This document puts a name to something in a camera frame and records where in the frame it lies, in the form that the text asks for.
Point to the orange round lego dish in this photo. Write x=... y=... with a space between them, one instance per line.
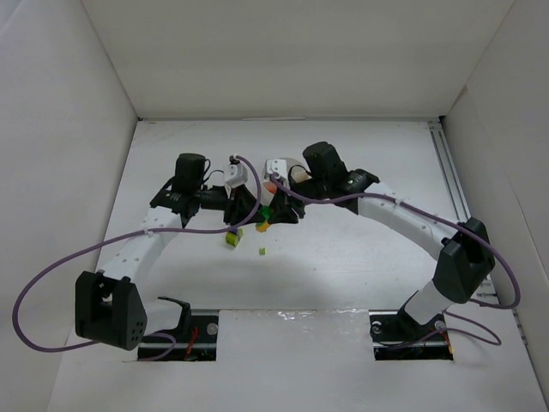
x=270 y=187

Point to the multicolour lego assembly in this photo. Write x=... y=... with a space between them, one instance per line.
x=233 y=237

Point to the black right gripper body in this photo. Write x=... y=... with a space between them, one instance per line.
x=284 y=202

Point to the aluminium side rail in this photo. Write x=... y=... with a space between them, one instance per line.
x=486 y=291

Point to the dark green lego brick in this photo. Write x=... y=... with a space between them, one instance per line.
x=265 y=211

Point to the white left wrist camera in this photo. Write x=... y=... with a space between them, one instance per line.
x=235 y=175

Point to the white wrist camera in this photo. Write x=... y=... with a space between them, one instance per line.
x=276 y=167
x=235 y=175

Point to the white round divided container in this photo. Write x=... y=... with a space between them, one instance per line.
x=268 y=195

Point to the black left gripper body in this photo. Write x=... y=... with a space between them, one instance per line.
x=232 y=204

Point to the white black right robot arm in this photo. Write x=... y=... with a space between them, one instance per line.
x=461 y=249

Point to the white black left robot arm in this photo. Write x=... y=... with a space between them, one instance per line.
x=108 y=305

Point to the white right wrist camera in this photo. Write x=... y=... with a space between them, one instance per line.
x=276 y=167

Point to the yellow sloped lego brick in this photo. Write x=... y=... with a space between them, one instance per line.
x=262 y=227

